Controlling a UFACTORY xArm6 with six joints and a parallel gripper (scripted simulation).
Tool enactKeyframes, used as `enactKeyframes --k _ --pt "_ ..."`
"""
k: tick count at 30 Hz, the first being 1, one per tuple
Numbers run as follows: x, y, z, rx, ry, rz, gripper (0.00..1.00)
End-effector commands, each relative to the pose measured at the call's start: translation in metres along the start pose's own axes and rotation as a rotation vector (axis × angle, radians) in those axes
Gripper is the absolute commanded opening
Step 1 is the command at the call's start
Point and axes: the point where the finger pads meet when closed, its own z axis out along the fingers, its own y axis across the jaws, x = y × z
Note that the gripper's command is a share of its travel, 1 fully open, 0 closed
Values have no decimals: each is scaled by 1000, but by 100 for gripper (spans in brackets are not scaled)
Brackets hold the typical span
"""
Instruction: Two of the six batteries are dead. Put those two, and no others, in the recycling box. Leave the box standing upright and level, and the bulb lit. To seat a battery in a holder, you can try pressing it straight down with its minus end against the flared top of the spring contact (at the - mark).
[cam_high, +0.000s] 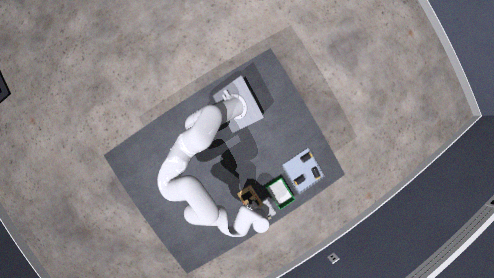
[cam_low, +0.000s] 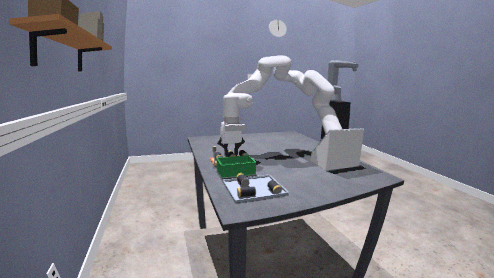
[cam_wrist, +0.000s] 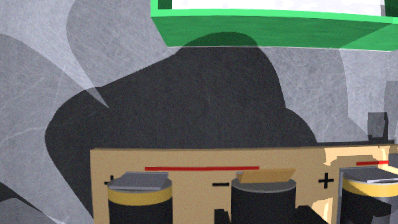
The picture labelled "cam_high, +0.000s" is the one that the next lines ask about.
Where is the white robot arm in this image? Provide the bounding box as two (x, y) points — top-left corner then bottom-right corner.
(158, 90), (276, 237)

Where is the green open-top box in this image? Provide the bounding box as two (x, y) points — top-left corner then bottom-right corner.
(264, 176), (295, 210)

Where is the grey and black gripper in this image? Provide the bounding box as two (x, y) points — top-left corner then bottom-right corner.
(247, 198), (258, 209)

